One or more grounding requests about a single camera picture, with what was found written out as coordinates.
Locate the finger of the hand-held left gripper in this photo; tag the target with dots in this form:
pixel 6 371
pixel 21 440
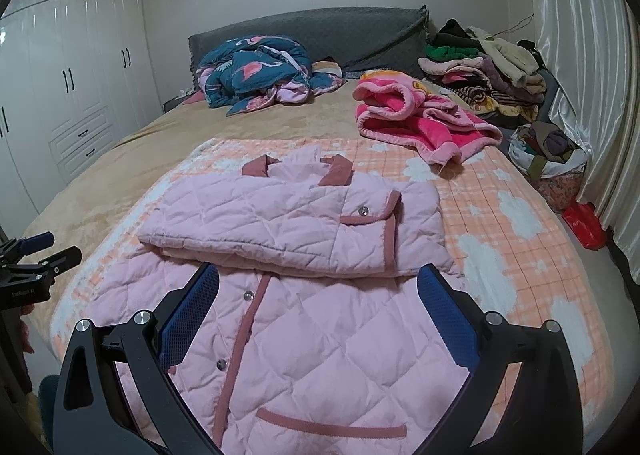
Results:
pixel 37 241
pixel 60 262

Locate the grey headboard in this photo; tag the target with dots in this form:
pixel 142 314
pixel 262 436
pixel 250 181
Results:
pixel 325 35

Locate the teal floral quilt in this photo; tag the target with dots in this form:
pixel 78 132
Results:
pixel 240 70

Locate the white wardrobe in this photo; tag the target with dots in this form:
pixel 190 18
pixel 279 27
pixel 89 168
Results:
pixel 75 60

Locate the pink fleece garment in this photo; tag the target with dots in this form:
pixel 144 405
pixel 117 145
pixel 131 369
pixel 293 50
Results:
pixel 400 125

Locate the orange checked blanket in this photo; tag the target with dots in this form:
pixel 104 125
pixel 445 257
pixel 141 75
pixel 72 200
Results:
pixel 500 235

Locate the white curtain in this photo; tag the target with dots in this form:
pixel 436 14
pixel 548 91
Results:
pixel 590 85

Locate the bag of clothes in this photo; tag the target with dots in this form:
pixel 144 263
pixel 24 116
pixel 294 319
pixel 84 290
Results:
pixel 550 150

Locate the pile of mixed clothes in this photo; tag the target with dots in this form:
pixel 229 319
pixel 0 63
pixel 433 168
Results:
pixel 480 80

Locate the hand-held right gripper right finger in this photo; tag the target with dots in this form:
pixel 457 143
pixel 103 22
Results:
pixel 447 315

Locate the pink quilted jacket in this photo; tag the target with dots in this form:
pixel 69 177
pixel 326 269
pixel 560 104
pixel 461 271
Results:
pixel 300 335

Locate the bed with beige sheet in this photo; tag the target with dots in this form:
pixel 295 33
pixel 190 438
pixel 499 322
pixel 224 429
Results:
pixel 125 155

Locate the red plastic bag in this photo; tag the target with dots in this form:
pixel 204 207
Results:
pixel 585 227

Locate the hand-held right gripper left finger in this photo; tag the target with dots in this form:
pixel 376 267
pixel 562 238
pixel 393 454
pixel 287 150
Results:
pixel 192 315

